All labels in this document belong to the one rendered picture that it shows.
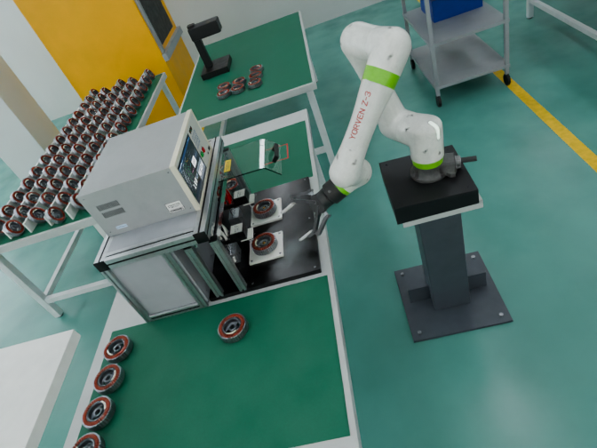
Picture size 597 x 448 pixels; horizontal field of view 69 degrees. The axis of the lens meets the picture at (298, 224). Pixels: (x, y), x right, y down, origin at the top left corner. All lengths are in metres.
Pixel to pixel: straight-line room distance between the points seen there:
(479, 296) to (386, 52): 1.43
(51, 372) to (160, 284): 0.59
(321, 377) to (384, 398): 0.81
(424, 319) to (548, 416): 0.67
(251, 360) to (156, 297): 0.49
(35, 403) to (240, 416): 0.57
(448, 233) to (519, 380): 0.71
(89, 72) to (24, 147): 1.08
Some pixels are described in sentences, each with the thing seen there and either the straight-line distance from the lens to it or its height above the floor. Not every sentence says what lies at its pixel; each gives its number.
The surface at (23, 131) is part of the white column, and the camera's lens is 5.58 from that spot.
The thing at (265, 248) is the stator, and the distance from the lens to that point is 1.81.
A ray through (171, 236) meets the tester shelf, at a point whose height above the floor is 1.11.
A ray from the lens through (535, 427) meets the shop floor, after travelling 2.15.
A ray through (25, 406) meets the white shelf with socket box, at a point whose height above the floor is 1.21.
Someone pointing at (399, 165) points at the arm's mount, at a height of 0.84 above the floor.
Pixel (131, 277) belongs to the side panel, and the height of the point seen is 0.99.
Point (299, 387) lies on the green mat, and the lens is 1.46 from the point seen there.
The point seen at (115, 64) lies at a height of 0.87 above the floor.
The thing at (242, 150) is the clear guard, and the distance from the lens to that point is 2.00.
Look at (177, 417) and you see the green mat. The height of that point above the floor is 0.75.
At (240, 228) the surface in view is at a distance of 1.80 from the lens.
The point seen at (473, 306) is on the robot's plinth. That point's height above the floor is 0.02.
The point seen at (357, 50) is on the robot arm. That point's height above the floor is 1.42.
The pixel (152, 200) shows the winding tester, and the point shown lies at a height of 1.21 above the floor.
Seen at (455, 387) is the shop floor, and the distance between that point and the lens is 2.21.
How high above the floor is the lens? 1.97
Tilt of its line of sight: 39 degrees down
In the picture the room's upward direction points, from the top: 23 degrees counter-clockwise
